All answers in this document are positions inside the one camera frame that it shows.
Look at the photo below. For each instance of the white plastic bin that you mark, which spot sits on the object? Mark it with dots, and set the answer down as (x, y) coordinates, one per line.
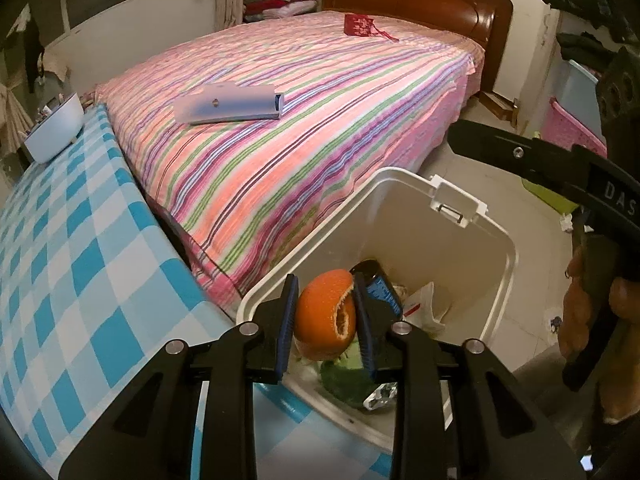
(400, 220)

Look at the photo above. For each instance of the clear plastic wrapper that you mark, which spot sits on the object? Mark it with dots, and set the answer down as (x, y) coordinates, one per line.
(381, 397)

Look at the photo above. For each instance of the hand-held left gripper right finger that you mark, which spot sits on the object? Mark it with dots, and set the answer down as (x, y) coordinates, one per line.
(364, 330)

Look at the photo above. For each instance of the light blue plastic container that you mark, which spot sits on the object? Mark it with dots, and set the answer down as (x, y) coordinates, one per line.
(582, 90)

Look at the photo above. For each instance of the torn white medicine box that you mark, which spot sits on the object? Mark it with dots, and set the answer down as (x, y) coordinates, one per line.
(425, 305)

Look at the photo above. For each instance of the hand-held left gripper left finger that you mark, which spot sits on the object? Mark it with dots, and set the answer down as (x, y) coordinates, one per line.
(286, 325)

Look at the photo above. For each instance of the red pouch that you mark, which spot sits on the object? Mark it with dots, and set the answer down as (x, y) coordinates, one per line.
(360, 25)

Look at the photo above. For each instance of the orange peel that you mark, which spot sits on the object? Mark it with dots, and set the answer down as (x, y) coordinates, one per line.
(320, 310)

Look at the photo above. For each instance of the pink plastic basket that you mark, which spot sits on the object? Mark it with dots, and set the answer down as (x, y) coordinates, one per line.
(565, 125)

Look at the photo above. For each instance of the person's right hand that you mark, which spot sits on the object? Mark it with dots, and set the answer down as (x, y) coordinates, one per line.
(625, 350)

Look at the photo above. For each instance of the black hanging garment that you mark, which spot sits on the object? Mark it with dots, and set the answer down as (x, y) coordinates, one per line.
(32, 50)

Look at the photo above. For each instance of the brown wooden board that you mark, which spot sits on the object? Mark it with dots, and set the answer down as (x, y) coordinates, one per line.
(495, 105)

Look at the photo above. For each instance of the beige tied curtain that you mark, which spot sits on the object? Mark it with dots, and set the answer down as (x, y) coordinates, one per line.
(10, 115)

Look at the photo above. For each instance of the beige draped cloth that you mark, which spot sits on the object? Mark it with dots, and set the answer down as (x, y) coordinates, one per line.
(52, 62)

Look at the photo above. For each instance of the dark green fuzzy plush toy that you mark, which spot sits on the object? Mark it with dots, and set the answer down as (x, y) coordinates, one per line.
(345, 380)

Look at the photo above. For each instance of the brown glass bottle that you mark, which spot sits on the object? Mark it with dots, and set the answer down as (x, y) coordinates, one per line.
(382, 290)

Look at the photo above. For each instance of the grey folded pouch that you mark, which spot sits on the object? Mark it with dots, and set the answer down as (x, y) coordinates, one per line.
(225, 102)

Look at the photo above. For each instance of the white oval tub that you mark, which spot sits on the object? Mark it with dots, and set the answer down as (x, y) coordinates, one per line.
(55, 130)

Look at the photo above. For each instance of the striped pink bedsheet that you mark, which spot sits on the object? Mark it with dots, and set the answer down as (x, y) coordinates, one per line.
(300, 160)

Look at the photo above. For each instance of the white paper scrap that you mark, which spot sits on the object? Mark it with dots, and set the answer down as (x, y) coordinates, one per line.
(567, 222)

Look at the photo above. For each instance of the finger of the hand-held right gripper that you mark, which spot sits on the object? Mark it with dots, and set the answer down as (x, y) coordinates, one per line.
(500, 147)

